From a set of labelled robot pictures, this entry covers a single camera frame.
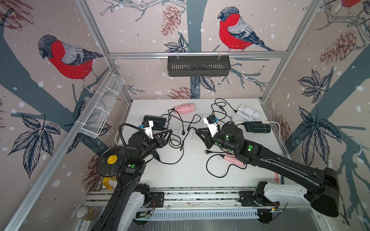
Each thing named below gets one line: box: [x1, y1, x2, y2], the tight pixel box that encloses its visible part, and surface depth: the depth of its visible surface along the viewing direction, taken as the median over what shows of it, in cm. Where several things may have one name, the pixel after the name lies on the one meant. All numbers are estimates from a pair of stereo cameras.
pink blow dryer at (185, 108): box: [173, 102, 196, 115], surface depth 111 cm
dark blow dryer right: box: [244, 121, 272, 134], surface depth 100 cm
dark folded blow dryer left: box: [143, 115, 167, 127], surface depth 104 cm
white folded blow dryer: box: [235, 104, 261, 121], surface depth 110 cm
